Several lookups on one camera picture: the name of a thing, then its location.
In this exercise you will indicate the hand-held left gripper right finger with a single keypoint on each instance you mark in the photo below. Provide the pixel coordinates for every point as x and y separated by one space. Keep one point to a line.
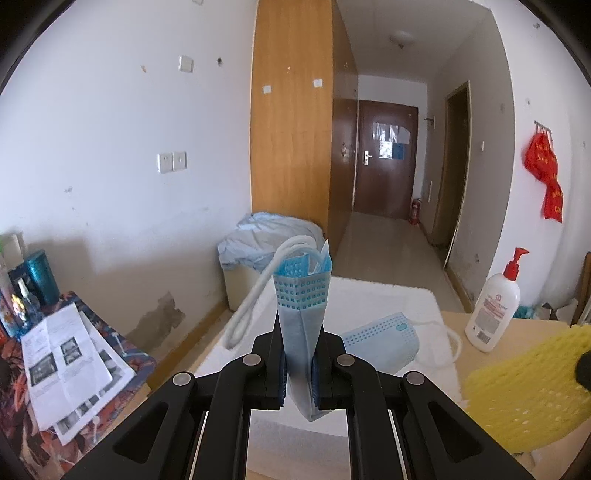
317 376

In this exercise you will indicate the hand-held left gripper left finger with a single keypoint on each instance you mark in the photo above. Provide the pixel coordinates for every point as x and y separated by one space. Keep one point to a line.
279 374

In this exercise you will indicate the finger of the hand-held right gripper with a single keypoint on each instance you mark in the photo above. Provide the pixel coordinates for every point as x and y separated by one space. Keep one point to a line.
585 367

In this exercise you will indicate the blue face mask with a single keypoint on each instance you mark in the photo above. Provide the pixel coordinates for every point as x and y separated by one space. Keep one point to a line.
383 339
300 332

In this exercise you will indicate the yellow foam net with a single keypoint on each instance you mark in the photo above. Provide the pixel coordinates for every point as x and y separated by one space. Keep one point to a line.
521 397

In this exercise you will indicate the white foam box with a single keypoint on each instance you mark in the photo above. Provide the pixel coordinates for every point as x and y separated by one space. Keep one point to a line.
369 295

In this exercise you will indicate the white lotion bottle red pump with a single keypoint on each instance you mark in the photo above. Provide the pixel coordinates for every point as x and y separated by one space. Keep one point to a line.
491 318

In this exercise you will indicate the trash bin with blue bag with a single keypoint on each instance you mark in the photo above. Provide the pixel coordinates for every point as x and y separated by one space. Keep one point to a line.
263 240

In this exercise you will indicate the printed tablecloth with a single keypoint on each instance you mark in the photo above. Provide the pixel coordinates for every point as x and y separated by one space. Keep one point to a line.
124 355

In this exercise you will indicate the red fire extinguisher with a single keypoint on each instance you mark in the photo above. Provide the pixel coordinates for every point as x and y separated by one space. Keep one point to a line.
415 212

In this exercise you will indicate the brown entrance door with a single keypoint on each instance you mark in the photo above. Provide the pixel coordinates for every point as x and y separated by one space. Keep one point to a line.
385 189

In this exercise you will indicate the red hanging cloth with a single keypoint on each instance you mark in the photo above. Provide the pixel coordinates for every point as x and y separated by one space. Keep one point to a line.
545 170

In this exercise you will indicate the printed paper sheets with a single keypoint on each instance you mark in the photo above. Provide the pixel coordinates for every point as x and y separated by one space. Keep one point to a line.
69 364

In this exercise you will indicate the wooden wardrobe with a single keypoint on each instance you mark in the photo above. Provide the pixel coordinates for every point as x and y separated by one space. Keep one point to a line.
291 147

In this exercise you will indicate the paper notices on door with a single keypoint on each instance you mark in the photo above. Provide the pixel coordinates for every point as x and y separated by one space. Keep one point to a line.
390 138

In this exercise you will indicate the teal cup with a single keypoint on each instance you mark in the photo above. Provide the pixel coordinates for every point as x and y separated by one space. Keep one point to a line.
42 277

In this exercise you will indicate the group of toiletry bottles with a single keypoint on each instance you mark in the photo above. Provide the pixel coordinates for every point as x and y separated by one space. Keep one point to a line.
18 304

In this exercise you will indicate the ceiling lamp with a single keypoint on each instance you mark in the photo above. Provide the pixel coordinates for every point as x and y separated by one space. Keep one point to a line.
402 38

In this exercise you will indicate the dark wooden doorway frame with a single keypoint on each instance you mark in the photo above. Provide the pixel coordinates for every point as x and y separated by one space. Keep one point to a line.
450 184

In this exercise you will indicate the double white wall switch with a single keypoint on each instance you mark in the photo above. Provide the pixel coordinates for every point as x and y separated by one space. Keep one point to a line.
171 162

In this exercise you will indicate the metal wall hook rack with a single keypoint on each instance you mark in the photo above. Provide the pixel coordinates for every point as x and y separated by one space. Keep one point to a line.
544 127

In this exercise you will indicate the small white wall switch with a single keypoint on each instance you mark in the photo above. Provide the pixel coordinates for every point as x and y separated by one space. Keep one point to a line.
185 63

